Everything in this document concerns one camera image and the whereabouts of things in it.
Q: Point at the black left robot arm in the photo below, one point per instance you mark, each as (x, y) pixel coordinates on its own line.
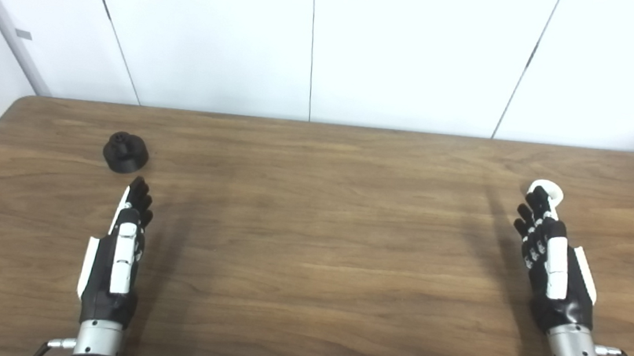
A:
(98, 340)

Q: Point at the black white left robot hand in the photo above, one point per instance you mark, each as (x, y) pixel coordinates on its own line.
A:
(123, 258)

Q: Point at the round black plastic part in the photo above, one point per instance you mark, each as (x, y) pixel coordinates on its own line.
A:
(126, 157)

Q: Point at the small grey post tag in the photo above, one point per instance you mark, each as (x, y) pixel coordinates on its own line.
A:
(24, 34)

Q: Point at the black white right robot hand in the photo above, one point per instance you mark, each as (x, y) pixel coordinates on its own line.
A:
(557, 271)

